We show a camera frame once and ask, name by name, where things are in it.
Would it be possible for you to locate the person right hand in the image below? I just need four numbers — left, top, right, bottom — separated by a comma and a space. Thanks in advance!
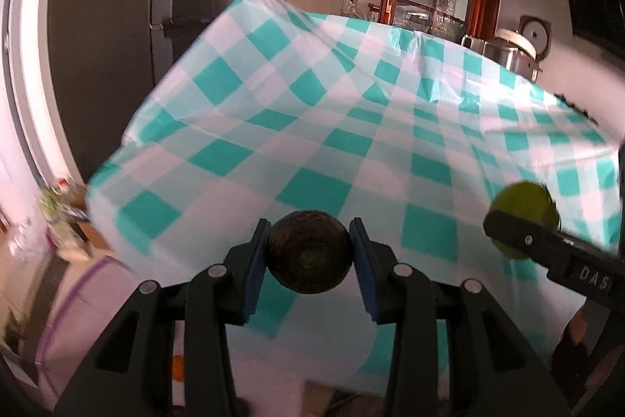
567, 299, 610, 351

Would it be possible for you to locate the green tomato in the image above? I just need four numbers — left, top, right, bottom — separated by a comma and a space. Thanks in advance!
488, 181, 561, 232

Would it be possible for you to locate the white rice cooker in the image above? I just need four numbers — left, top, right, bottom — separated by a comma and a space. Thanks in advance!
495, 15, 552, 63

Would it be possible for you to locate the steel pot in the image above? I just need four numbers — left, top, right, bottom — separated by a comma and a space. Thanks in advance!
461, 35, 540, 82

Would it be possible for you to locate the dark grey refrigerator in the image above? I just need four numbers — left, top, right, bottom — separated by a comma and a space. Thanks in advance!
48, 0, 233, 179

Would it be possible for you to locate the dark passion fruit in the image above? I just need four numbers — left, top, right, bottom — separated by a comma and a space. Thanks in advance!
263, 211, 354, 294

